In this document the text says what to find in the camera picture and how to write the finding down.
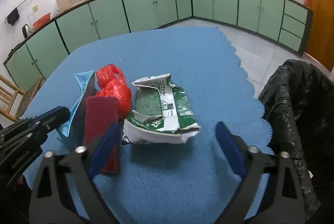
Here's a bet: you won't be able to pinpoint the light blue snack wrapper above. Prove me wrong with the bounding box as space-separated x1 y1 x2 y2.
57 70 96 149

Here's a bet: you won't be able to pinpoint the dark red scouring pad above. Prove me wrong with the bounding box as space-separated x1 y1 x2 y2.
84 96 120 174

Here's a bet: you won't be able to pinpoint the green white crushed carton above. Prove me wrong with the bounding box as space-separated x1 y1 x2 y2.
122 73 201 145

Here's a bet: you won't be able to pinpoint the red plastic bag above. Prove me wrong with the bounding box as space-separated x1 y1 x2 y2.
96 64 132 119

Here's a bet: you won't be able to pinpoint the black lined trash bin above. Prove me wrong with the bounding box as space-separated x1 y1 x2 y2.
258 60 333 223

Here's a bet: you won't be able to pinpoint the green lower kitchen cabinets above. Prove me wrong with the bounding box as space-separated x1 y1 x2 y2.
3 0 313 90

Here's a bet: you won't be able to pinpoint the wooden chair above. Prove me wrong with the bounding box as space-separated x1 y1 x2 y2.
1 76 44 122

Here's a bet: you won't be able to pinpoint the blue table cloth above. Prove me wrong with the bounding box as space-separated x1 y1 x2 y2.
22 26 274 224

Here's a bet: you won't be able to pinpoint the steel electric kettle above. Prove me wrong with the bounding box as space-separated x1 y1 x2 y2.
22 24 32 39

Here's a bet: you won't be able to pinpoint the dark hanging towel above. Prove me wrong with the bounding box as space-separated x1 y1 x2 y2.
6 8 20 26

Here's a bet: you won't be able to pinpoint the red plastic basin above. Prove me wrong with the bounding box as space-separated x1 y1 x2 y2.
33 13 51 30

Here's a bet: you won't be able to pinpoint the brown wooden door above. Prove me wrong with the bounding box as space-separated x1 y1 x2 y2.
306 0 333 71

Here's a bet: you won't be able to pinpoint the wall towel rail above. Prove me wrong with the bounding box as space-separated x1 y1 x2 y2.
5 0 27 20

